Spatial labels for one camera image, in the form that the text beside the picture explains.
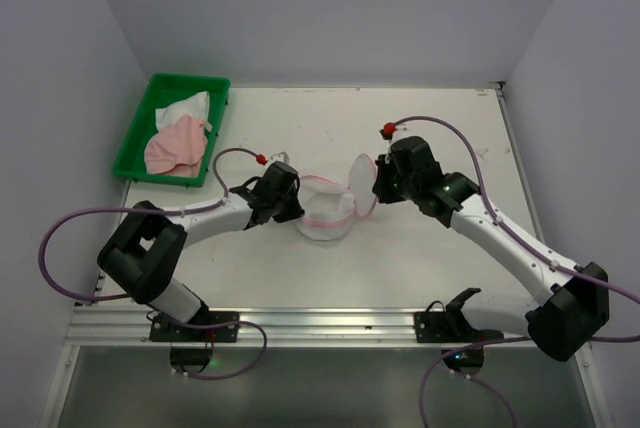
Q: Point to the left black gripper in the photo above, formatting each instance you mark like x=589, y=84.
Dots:
x=288, y=196

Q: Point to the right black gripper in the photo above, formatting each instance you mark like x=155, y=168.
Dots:
x=385, y=183

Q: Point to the pink white bra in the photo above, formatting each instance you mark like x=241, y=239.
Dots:
x=197, y=106

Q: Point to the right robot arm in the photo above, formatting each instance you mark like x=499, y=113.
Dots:
x=564, y=304

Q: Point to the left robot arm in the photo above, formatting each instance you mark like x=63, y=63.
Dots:
x=142, y=254

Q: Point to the green plastic tray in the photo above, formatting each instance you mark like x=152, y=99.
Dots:
x=164, y=89

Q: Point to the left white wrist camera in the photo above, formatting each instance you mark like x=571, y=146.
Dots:
x=264, y=160

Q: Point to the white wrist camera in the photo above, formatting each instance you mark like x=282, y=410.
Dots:
x=264, y=160
x=394, y=132

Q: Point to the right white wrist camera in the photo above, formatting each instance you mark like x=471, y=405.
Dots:
x=394, y=132

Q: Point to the aluminium right side rail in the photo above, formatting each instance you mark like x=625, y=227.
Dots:
x=499, y=89

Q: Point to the aluminium rail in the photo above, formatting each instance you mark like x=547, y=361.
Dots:
x=129, y=325
x=499, y=89

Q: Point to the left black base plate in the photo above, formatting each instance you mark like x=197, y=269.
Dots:
x=205, y=327

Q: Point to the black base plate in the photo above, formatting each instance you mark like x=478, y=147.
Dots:
x=205, y=327
x=445, y=324

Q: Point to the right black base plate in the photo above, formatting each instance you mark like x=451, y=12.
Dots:
x=445, y=324

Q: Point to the aluminium front rail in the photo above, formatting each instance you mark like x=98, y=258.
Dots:
x=129, y=325

